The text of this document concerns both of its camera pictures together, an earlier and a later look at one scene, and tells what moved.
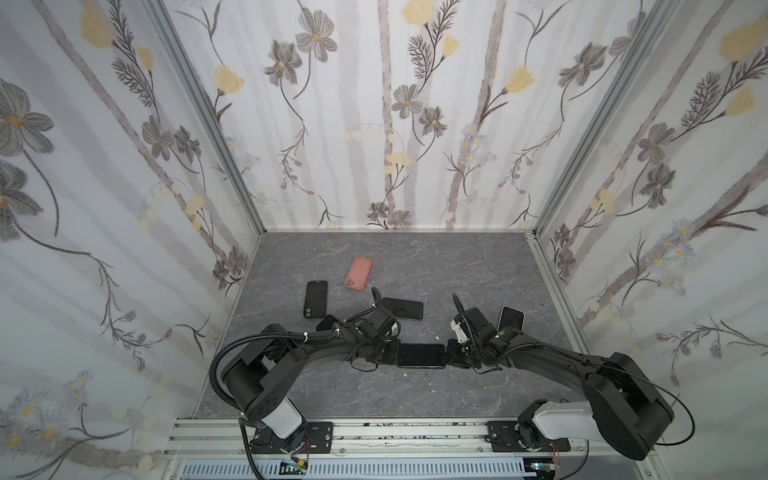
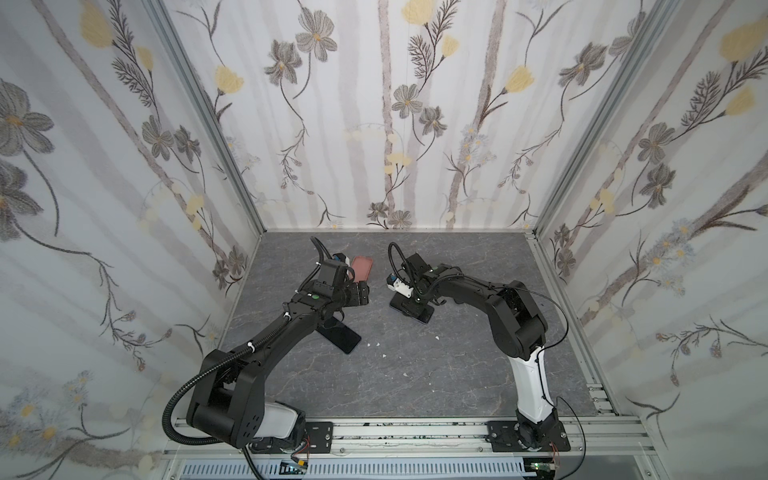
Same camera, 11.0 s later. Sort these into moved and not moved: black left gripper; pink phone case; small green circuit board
Moved: black left gripper
Not moved: pink phone case; small green circuit board
